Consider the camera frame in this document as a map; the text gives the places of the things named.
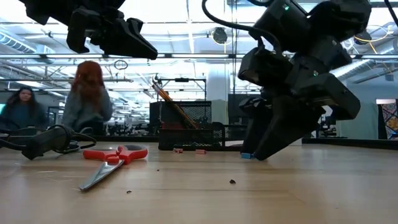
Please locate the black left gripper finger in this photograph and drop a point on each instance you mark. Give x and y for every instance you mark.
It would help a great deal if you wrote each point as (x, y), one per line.
(130, 42)
(136, 25)

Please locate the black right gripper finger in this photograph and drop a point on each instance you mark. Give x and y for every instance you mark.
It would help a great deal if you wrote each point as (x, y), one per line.
(289, 124)
(258, 118)

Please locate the pink sticky note pad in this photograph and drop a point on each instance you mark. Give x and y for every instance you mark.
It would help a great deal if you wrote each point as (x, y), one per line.
(234, 143)

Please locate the black mesh desk organizer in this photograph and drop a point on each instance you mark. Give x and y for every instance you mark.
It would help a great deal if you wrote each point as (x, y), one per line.
(186, 138)

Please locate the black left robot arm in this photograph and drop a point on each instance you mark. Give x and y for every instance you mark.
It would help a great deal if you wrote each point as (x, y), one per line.
(46, 9)

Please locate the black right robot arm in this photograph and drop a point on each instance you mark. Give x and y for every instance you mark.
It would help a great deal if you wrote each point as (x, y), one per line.
(326, 18)

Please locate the black cabinet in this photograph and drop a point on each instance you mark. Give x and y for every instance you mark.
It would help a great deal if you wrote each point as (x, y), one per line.
(234, 109)

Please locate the white column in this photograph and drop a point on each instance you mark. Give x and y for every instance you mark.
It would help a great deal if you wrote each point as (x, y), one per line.
(217, 93)

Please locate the grey cloth cover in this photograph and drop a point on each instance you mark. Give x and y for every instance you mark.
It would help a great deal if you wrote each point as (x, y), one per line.
(363, 124)

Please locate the colourful artwork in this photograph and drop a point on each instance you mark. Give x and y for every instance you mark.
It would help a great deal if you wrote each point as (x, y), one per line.
(388, 121)

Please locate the person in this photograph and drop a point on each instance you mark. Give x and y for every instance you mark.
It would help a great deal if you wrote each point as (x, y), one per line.
(21, 115)
(87, 105)

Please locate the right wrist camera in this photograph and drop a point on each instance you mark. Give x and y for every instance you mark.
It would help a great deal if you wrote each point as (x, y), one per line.
(261, 67)

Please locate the black aluminium table frame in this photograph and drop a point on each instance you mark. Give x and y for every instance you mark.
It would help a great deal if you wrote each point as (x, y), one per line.
(342, 143)

